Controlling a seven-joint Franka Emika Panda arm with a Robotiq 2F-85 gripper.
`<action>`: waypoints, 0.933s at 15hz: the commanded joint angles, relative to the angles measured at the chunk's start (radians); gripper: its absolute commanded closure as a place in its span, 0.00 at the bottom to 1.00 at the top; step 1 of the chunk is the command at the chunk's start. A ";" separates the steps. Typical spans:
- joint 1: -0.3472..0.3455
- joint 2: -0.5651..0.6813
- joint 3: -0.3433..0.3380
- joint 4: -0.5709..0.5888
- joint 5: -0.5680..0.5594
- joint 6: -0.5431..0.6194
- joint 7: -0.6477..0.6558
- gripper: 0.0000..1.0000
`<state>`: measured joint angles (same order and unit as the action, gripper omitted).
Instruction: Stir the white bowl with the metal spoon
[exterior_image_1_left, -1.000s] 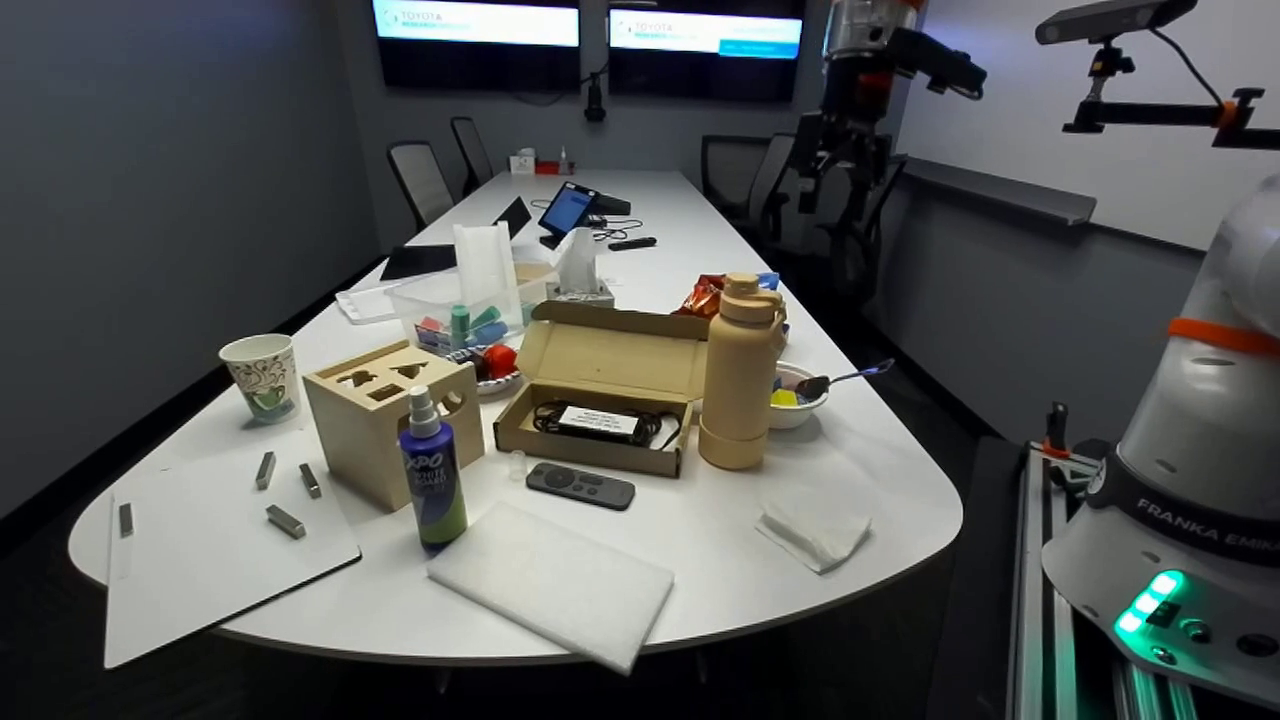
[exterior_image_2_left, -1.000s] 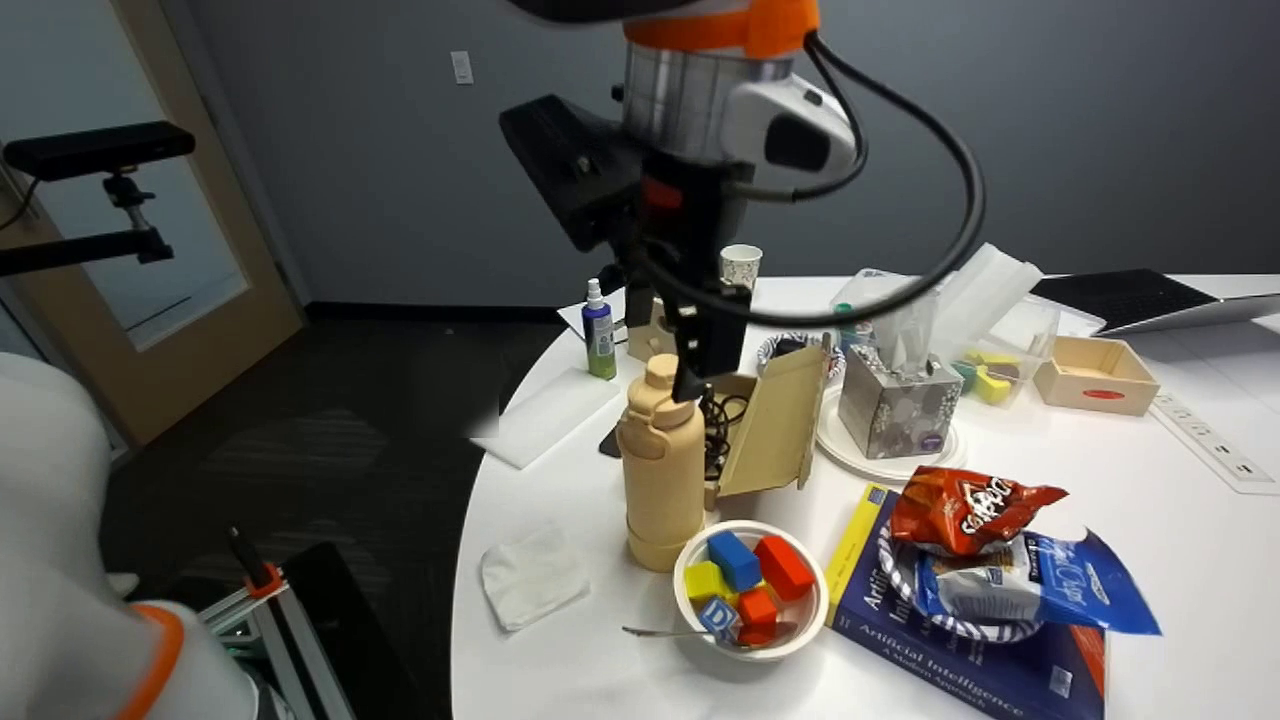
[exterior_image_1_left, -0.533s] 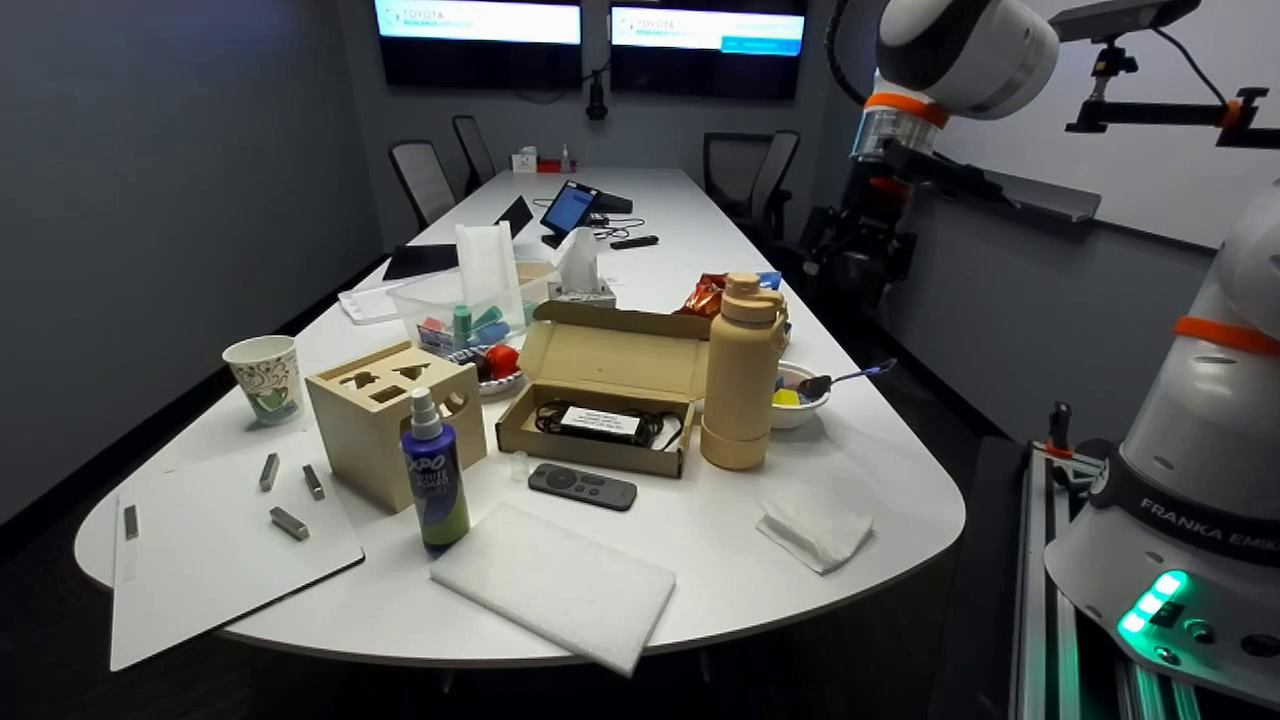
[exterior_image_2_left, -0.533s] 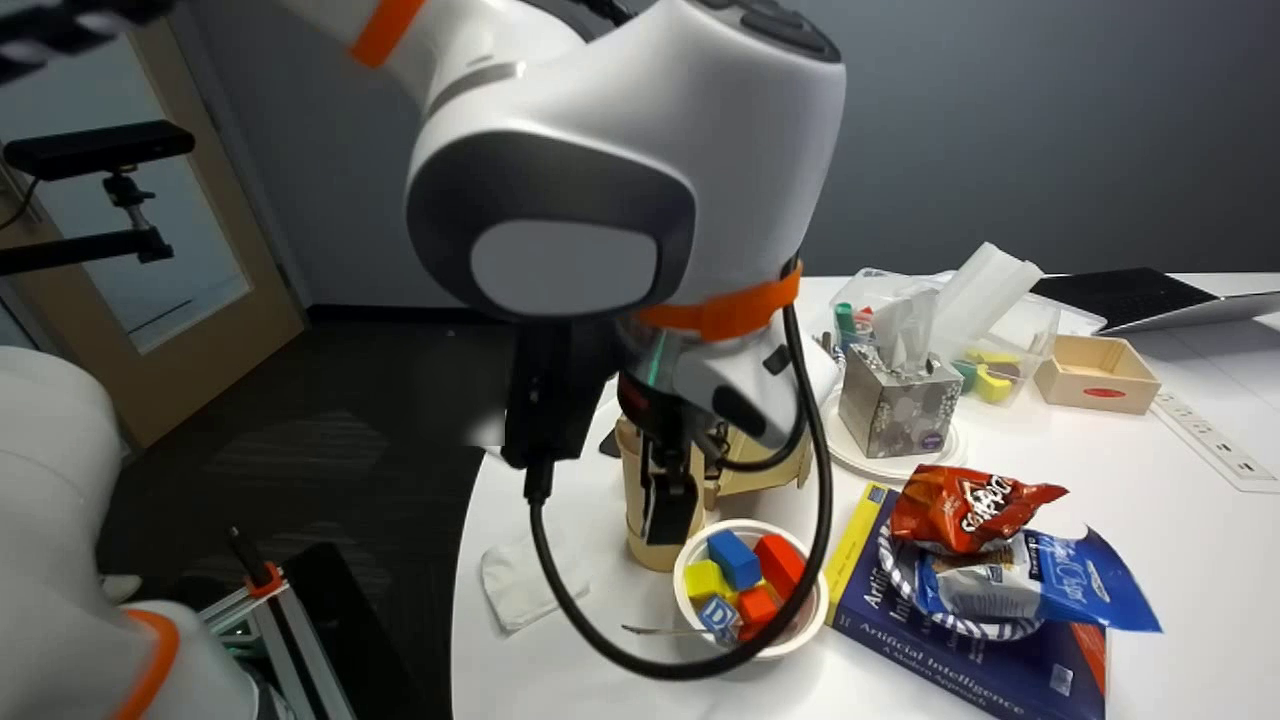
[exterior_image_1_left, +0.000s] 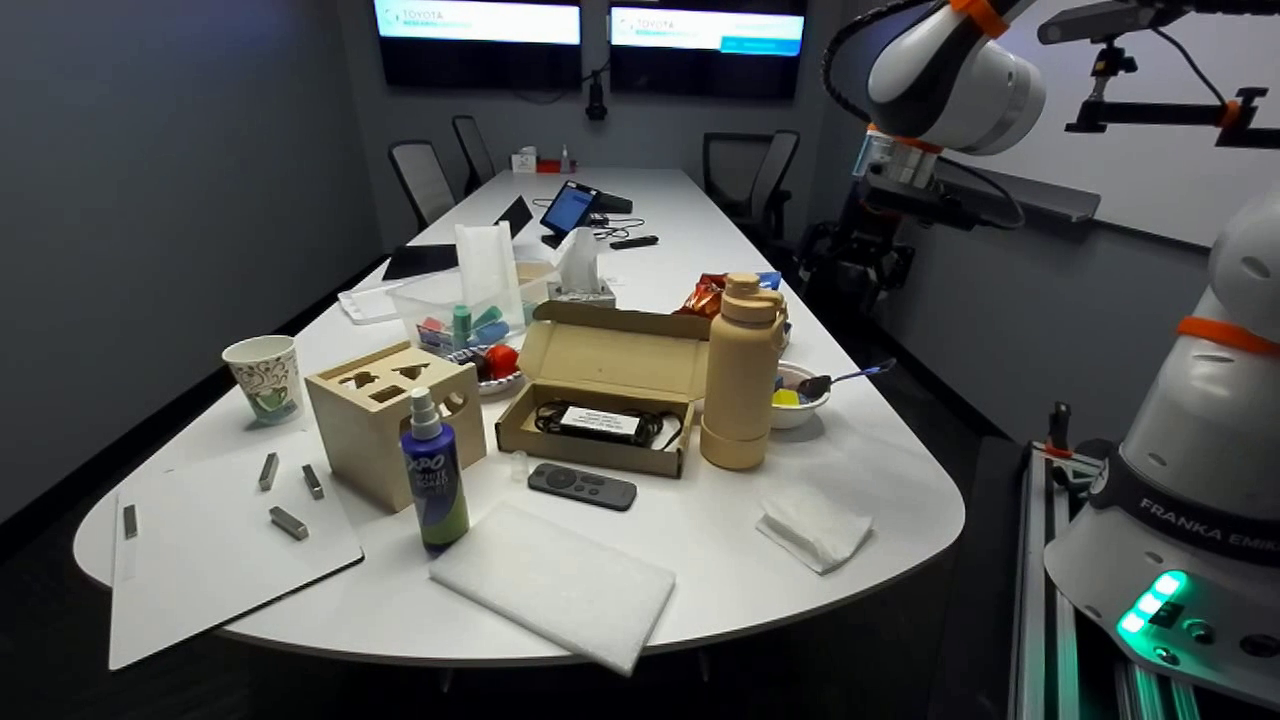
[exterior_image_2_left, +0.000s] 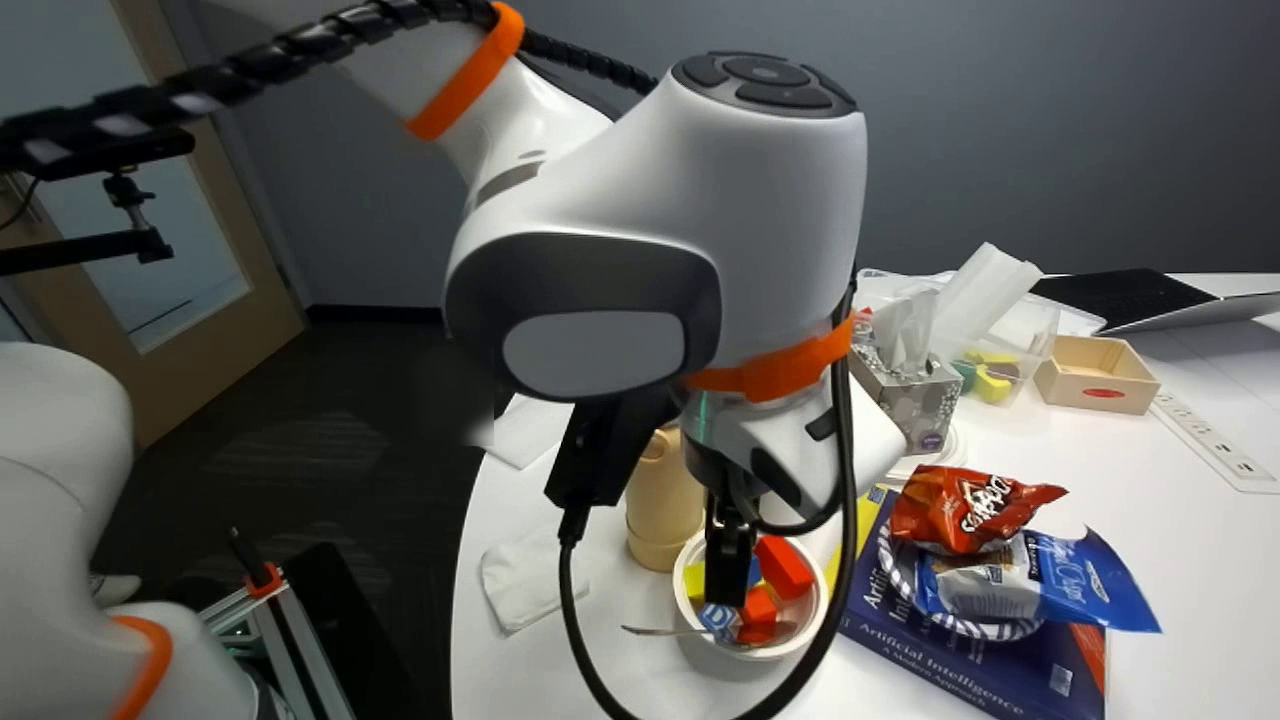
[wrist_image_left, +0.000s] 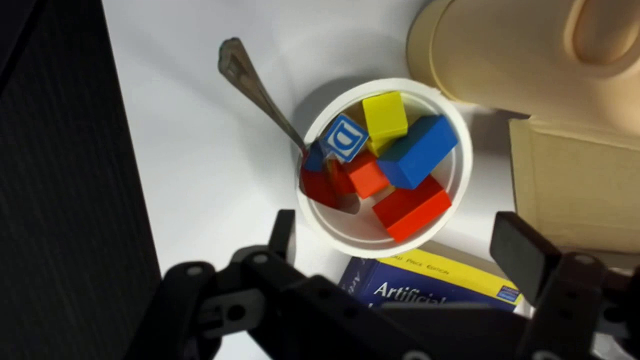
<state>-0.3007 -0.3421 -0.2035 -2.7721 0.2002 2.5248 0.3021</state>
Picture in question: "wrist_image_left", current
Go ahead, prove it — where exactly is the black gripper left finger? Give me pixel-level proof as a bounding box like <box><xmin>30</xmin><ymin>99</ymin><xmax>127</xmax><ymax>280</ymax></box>
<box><xmin>267</xmin><ymin>209</ymin><xmax>297</xmax><ymax>262</ymax></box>

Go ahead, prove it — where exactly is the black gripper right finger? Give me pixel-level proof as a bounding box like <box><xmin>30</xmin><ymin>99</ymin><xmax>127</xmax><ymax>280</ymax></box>
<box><xmin>488</xmin><ymin>210</ymin><xmax>569</xmax><ymax>310</ymax></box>

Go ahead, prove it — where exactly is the metal spoon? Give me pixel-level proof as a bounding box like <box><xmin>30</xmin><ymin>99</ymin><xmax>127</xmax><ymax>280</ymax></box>
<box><xmin>216</xmin><ymin>37</ymin><xmax>362</xmax><ymax>216</ymax></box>

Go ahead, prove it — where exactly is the white bowl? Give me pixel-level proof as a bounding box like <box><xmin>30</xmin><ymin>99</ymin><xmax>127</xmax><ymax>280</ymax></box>
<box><xmin>296</xmin><ymin>76</ymin><xmax>476</xmax><ymax>260</ymax></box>

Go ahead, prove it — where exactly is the red translucent block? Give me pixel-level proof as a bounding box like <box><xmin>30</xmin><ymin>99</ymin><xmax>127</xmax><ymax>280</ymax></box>
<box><xmin>297</xmin><ymin>158</ymin><xmax>357</xmax><ymax>213</ymax></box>

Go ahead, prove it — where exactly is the open cardboard box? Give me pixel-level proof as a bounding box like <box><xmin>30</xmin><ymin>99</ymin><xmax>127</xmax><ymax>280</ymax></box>
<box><xmin>507</xmin><ymin>119</ymin><xmax>640</xmax><ymax>257</ymax></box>

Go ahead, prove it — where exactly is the orange cube block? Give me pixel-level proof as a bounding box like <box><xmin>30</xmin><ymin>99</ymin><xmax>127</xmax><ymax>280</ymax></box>
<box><xmin>346</xmin><ymin>151</ymin><xmax>391</xmax><ymax>200</ymax></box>

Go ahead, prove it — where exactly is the blue white letter block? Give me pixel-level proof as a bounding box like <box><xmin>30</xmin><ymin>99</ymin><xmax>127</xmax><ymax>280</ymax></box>
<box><xmin>317</xmin><ymin>113</ymin><xmax>369</xmax><ymax>166</ymax></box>

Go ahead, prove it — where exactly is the red brick block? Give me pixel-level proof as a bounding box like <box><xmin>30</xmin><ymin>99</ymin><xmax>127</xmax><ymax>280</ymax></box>
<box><xmin>369</xmin><ymin>176</ymin><xmax>454</xmax><ymax>245</ymax></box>

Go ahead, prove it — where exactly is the blue yellow textbook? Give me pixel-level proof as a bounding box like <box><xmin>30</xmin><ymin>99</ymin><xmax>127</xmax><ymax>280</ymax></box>
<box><xmin>338</xmin><ymin>246</ymin><xmax>535</xmax><ymax>319</ymax></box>

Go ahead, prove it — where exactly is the blue brick block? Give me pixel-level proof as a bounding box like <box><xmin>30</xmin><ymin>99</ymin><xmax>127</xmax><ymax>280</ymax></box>
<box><xmin>376</xmin><ymin>115</ymin><xmax>459</xmax><ymax>192</ymax></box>

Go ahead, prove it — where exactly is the yellow cube block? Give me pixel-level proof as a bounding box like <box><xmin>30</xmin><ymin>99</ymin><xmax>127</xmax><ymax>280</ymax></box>
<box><xmin>359</xmin><ymin>90</ymin><xmax>410</xmax><ymax>156</ymax></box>

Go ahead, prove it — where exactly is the beige water bottle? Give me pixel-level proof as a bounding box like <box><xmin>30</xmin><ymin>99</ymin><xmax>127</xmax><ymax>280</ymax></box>
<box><xmin>405</xmin><ymin>0</ymin><xmax>640</xmax><ymax>138</ymax></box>

